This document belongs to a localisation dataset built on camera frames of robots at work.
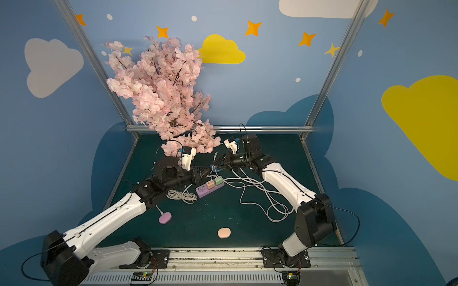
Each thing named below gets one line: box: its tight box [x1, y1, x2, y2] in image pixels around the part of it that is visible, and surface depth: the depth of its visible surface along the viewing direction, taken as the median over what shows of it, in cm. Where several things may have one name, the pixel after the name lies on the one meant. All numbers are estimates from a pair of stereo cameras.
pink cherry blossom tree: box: [102, 36, 221, 158], surface depth 73 cm
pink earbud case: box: [217, 227, 232, 239], surface depth 82 cm
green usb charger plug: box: [214, 175, 224, 186], surface depth 93 cm
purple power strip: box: [195, 181, 225, 199], surface depth 95 cm
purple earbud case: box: [158, 212, 172, 225], surface depth 86 cm
